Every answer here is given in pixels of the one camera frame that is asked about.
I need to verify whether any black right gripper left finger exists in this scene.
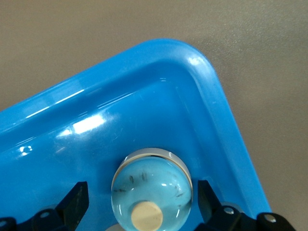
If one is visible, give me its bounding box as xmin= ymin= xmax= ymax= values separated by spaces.
xmin=32 ymin=181 xmax=90 ymax=231

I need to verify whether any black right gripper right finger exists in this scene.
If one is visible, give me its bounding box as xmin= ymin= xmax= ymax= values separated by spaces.
xmin=196 ymin=180 xmax=242 ymax=231

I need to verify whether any blue plastic tray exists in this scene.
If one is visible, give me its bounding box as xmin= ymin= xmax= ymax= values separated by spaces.
xmin=0 ymin=38 xmax=274 ymax=231

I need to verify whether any light blue call bell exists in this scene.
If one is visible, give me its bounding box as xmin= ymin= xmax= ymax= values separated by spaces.
xmin=111 ymin=147 xmax=193 ymax=231

